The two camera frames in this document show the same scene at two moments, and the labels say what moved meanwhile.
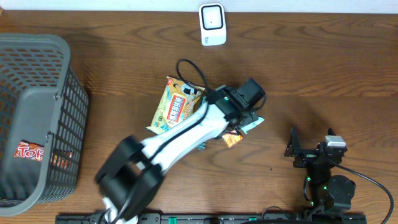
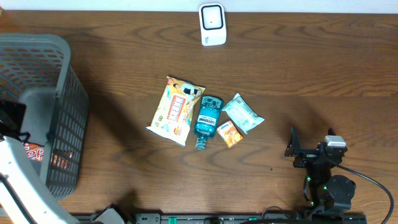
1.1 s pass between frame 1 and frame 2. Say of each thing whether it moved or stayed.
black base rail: stayed
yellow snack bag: stayed
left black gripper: moved
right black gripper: stayed
